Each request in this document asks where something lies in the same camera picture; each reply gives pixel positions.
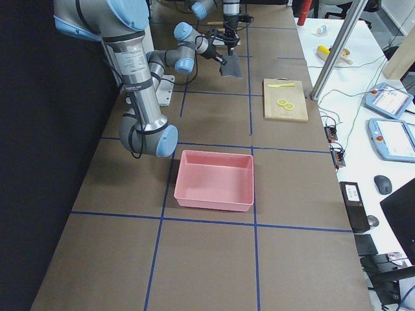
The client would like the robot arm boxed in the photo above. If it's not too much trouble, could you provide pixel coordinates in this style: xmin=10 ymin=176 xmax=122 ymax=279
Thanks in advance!
xmin=191 ymin=0 xmax=240 ymax=56
xmin=54 ymin=1 xmax=228 ymax=157

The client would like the lemon slice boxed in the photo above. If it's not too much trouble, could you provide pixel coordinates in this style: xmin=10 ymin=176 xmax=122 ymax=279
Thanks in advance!
xmin=284 ymin=102 xmax=295 ymax=110
xmin=277 ymin=99 xmax=287 ymax=106

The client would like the orange connector block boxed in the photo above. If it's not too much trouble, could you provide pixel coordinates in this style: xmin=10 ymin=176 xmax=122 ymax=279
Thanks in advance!
xmin=324 ymin=125 xmax=338 ymax=143
xmin=330 ymin=147 xmax=346 ymax=169

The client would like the front lemon slice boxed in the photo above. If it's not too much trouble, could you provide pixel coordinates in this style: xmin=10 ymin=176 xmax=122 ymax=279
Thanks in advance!
xmin=284 ymin=102 xmax=295 ymax=110

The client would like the beige dustpan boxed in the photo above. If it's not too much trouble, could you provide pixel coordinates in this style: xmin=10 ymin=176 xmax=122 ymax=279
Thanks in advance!
xmin=316 ymin=46 xmax=354 ymax=68

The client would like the upper orange connector block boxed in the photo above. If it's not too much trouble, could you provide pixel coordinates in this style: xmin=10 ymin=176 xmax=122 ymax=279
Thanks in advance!
xmin=324 ymin=125 xmax=338 ymax=143

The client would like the teach pendant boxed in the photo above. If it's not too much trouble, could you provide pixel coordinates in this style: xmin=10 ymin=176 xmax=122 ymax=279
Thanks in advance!
xmin=362 ymin=82 xmax=414 ymax=120
xmin=367 ymin=118 xmax=414 ymax=163

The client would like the near teach pendant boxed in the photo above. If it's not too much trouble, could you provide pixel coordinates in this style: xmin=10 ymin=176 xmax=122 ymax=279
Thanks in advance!
xmin=367 ymin=118 xmax=414 ymax=163

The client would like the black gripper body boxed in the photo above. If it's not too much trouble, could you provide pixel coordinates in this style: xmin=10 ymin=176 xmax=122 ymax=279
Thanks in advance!
xmin=202 ymin=44 xmax=219 ymax=62
xmin=223 ymin=22 xmax=239 ymax=49

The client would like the lower orange connector block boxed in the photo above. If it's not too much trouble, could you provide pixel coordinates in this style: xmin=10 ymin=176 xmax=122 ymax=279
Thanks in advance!
xmin=330 ymin=147 xmax=346 ymax=169

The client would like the black office chair base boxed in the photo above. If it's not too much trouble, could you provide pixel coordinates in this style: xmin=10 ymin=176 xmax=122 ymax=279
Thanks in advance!
xmin=360 ymin=252 xmax=414 ymax=306

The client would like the red cylinder bottle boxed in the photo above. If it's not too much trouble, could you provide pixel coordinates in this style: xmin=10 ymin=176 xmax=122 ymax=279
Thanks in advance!
xmin=297 ymin=0 xmax=313 ymax=26

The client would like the black monitor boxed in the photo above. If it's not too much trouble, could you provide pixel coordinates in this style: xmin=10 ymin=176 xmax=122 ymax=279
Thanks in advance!
xmin=380 ymin=179 xmax=415 ymax=265

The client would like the bamboo cutting board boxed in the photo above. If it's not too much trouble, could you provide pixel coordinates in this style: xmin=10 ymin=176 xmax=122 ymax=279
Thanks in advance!
xmin=263 ymin=78 xmax=309 ymax=122

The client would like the black power box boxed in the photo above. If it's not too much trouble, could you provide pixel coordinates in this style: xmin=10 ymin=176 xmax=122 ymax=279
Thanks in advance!
xmin=339 ymin=181 xmax=370 ymax=233

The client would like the grey computer mouse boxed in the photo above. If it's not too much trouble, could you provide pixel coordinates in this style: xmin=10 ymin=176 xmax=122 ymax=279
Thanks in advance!
xmin=373 ymin=175 xmax=392 ymax=195

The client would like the grey wiping cloth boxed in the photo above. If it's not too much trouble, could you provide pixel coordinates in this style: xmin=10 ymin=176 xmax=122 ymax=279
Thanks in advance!
xmin=219 ymin=54 xmax=242 ymax=78

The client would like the aluminium frame post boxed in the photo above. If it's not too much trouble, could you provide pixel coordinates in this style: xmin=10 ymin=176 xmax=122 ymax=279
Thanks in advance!
xmin=310 ymin=0 xmax=367 ymax=101

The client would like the pink plastic bin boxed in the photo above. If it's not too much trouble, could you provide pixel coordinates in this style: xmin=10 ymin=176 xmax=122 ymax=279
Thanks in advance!
xmin=174 ymin=150 xmax=254 ymax=212

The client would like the far teach pendant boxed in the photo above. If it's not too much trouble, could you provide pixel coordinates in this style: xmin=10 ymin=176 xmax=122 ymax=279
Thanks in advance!
xmin=362 ymin=82 xmax=414 ymax=120

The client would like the white blue tube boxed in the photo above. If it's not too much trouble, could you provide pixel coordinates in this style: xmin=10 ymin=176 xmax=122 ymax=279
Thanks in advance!
xmin=316 ymin=25 xmax=328 ymax=36

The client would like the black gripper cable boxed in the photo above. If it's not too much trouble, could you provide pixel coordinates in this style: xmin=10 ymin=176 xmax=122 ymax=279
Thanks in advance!
xmin=238 ymin=12 xmax=254 ymax=33

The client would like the yellow plastic knife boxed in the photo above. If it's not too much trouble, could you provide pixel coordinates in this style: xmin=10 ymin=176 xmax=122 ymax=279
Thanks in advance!
xmin=267 ymin=83 xmax=296 ymax=88

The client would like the rear lemon slice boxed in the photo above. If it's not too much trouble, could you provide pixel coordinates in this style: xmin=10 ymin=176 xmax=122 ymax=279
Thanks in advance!
xmin=277 ymin=99 xmax=287 ymax=106

